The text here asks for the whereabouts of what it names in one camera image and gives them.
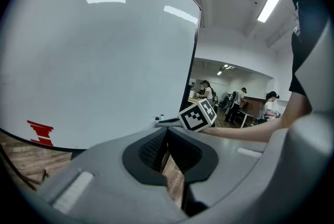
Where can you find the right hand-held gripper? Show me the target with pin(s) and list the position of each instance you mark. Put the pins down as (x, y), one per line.
(194, 117)

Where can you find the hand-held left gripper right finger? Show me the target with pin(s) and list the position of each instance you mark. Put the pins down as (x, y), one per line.
(224, 165)

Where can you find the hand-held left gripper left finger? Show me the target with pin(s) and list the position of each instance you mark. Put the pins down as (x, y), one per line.
(109, 191)

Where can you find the white marker with dark cap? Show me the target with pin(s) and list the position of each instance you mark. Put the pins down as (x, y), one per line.
(160, 117)

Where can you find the person's right forearm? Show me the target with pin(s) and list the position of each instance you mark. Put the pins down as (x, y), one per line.
(248, 132)

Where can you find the white-framed table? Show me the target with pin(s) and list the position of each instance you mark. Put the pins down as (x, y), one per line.
(246, 116)

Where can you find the brown wooden cabinet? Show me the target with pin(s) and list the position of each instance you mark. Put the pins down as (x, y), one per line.
(254, 104)

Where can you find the person's black shirt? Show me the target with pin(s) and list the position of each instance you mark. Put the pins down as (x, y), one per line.
(302, 35)

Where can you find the long ceiling light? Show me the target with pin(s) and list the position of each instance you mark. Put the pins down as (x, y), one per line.
(271, 3)

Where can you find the large whiteboard with black frame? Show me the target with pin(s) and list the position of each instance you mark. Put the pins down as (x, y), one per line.
(91, 61)

